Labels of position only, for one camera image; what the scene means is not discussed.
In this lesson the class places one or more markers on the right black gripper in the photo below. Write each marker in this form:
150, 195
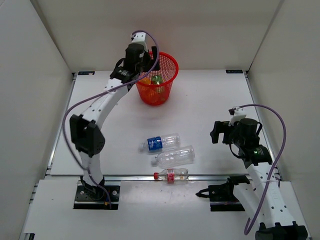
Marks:
220, 127

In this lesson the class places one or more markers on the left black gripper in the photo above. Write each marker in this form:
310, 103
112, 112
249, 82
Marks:
145, 54

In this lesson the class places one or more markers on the green plastic bottle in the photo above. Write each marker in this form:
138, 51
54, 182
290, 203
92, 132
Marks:
156, 80

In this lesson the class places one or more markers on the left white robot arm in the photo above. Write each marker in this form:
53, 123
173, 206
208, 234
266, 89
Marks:
85, 128

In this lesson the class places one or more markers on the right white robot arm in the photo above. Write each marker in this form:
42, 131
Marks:
259, 193

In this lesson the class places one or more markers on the red mesh plastic bin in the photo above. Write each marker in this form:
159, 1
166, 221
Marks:
169, 69

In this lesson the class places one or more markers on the blue label clear bottle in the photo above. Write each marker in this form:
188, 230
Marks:
160, 143

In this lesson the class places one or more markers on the clear plastic bottle white cap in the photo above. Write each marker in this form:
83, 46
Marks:
174, 158

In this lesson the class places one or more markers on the clear bottle red label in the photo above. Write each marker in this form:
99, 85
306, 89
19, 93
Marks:
172, 175

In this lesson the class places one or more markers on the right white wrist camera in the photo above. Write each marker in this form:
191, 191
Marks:
237, 113

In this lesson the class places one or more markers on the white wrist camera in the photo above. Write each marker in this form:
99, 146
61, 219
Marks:
237, 113
139, 38

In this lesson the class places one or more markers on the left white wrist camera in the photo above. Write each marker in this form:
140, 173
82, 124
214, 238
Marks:
139, 38

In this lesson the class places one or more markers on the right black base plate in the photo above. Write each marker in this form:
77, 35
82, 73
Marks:
221, 198

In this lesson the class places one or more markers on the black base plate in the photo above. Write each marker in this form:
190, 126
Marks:
221, 198
84, 200

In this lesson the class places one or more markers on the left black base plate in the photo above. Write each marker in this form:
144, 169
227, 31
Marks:
84, 200

